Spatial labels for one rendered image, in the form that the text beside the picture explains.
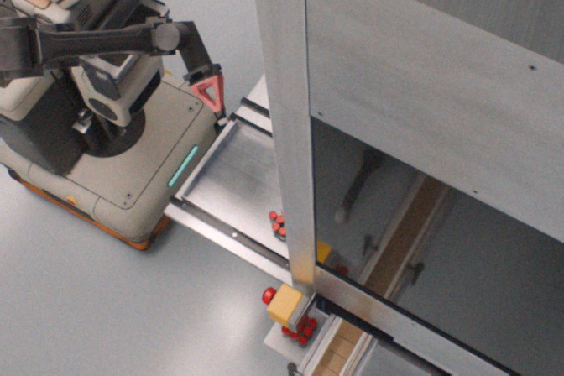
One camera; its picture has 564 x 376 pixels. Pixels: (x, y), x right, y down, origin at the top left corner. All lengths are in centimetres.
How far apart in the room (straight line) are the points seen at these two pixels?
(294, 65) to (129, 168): 187
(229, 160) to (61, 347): 117
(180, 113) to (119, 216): 45
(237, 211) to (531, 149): 122
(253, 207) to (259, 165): 12
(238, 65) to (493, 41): 255
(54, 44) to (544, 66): 99
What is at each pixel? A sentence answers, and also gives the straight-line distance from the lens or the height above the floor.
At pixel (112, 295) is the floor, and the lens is 281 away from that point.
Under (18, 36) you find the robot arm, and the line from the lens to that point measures 137.
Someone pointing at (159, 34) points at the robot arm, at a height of 138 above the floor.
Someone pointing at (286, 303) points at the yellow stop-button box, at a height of 103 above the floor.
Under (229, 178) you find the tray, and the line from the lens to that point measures 191.
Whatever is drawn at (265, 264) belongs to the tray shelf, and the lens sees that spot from 181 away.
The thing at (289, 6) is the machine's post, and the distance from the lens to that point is 75.
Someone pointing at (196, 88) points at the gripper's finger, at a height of 127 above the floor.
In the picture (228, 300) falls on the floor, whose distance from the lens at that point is 272.
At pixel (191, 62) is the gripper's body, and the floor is 130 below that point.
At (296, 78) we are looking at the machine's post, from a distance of 85.
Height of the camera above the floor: 260
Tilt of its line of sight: 64 degrees down
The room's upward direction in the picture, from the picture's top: 7 degrees counter-clockwise
